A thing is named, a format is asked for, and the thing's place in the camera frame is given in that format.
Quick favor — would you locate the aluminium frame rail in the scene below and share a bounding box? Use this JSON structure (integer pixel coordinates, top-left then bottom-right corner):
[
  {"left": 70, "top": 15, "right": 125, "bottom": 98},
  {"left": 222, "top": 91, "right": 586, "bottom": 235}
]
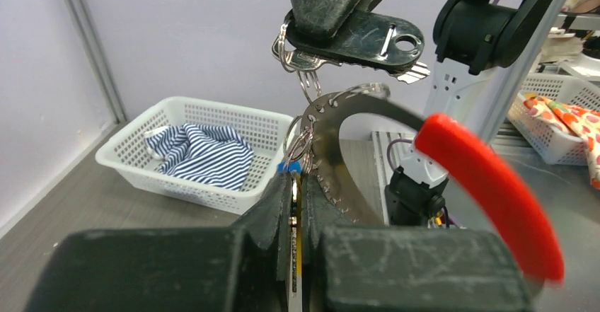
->
[{"left": 473, "top": 0, "right": 567, "bottom": 141}]

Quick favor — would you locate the blue striped cloth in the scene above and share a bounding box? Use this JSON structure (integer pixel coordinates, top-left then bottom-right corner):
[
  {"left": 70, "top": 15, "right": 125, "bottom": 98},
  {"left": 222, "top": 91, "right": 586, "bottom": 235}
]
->
[{"left": 143, "top": 123, "right": 255, "bottom": 191}]

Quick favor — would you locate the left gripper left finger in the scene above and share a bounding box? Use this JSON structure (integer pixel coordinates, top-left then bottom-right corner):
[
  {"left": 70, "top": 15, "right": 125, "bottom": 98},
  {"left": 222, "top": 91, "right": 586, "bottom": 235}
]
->
[{"left": 25, "top": 173, "right": 292, "bottom": 311}]

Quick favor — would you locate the black key fob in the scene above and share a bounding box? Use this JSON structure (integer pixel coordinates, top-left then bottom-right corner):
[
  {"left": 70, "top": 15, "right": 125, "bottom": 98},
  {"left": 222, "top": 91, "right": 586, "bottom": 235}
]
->
[{"left": 285, "top": 11, "right": 425, "bottom": 74}]

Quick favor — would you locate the orange floral cloth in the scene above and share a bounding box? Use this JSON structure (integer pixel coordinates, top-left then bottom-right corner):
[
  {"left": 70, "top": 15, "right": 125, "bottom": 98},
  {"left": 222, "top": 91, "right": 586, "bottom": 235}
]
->
[{"left": 523, "top": 93, "right": 599, "bottom": 190}]

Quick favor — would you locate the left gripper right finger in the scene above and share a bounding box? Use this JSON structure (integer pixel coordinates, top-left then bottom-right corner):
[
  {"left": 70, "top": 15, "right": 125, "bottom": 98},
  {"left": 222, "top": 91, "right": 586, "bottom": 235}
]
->
[{"left": 302, "top": 175, "right": 532, "bottom": 311}]

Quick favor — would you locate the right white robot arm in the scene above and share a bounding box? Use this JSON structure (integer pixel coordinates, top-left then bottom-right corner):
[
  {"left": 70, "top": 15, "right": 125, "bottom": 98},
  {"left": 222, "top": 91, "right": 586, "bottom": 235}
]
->
[{"left": 285, "top": 0, "right": 554, "bottom": 226}]

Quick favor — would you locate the white plastic basket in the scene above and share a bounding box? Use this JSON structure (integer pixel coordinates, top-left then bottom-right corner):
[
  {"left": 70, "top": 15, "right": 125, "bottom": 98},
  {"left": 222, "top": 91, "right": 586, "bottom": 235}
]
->
[
  {"left": 96, "top": 97, "right": 292, "bottom": 214},
  {"left": 507, "top": 73, "right": 599, "bottom": 166}
]

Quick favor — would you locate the blue key tag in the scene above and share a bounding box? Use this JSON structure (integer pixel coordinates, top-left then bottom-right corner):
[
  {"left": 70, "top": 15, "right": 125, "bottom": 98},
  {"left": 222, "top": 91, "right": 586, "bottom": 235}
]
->
[{"left": 277, "top": 161, "right": 302, "bottom": 174}]

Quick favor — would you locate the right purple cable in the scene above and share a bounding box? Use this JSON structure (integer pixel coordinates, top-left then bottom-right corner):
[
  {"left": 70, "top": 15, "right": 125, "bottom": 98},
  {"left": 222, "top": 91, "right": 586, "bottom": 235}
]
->
[{"left": 385, "top": 137, "right": 416, "bottom": 175}]

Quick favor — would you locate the metal spring coil keyring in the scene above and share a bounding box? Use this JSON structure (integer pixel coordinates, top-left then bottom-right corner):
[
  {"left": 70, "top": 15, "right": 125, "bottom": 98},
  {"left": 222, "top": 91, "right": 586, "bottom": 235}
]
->
[{"left": 281, "top": 68, "right": 427, "bottom": 226}]

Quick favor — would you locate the red handled key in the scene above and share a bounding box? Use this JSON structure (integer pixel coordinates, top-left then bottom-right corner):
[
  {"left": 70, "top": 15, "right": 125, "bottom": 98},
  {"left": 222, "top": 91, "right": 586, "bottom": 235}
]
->
[{"left": 414, "top": 113, "right": 565, "bottom": 282}]

